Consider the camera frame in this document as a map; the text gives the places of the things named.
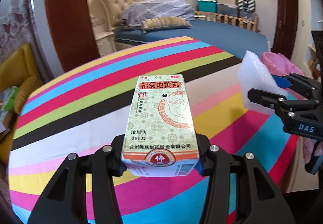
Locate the lilac duvet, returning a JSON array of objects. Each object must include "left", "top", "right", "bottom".
[{"left": 121, "top": 0, "right": 196, "bottom": 25}]

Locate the striped pillow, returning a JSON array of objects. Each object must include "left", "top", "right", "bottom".
[{"left": 141, "top": 17, "right": 193, "bottom": 32}]

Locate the colourful striped tablecloth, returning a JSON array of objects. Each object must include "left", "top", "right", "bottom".
[{"left": 7, "top": 36, "right": 301, "bottom": 224}]

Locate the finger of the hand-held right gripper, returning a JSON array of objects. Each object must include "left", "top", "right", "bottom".
[
  {"left": 271, "top": 73, "right": 323, "bottom": 99},
  {"left": 247, "top": 89, "right": 320, "bottom": 123}
]

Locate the pink-lined waste bin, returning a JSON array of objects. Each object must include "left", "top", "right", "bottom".
[{"left": 261, "top": 52, "right": 317, "bottom": 164}]

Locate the green plastic package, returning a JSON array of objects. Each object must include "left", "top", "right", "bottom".
[{"left": 0, "top": 86, "right": 19, "bottom": 118}]

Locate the brown wooden door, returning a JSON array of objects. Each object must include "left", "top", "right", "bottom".
[{"left": 274, "top": 0, "right": 296, "bottom": 59}]

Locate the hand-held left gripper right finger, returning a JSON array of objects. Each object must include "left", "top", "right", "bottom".
[{"left": 194, "top": 134, "right": 296, "bottom": 224}]

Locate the brown wooden panel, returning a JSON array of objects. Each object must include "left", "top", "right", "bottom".
[{"left": 44, "top": 0, "right": 99, "bottom": 73}]

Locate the clear storage box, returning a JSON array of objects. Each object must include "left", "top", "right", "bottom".
[{"left": 217, "top": 3, "right": 239, "bottom": 17}]

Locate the lace-patterned curtain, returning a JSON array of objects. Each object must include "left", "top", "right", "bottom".
[{"left": 0, "top": 0, "right": 46, "bottom": 83}]

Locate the blue bed mattress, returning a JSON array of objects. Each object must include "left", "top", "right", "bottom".
[{"left": 115, "top": 19, "right": 269, "bottom": 63}]

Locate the wooden crib rail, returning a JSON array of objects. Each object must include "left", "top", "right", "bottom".
[{"left": 194, "top": 11, "right": 259, "bottom": 33}]

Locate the white nightstand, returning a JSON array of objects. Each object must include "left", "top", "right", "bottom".
[{"left": 94, "top": 31, "right": 116, "bottom": 56}]

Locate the person's right hand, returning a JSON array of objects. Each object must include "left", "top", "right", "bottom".
[{"left": 313, "top": 142, "right": 323, "bottom": 157}]

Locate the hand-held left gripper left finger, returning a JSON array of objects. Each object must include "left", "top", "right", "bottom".
[{"left": 27, "top": 136, "right": 127, "bottom": 224}]

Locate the white built-in cabinet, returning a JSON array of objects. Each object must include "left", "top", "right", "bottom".
[{"left": 290, "top": 0, "right": 323, "bottom": 80}]

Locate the teal storage box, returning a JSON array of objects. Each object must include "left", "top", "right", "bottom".
[{"left": 197, "top": 0, "right": 218, "bottom": 12}]

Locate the green patterned medicine box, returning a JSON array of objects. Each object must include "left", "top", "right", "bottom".
[{"left": 121, "top": 74, "right": 200, "bottom": 177}]

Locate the white foam block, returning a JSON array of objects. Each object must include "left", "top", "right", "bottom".
[{"left": 237, "top": 50, "right": 288, "bottom": 115}]

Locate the yellow leather armchair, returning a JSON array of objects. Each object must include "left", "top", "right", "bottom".
[{"left": 0, "top": 42, "right": 43, "bottom": 164}]

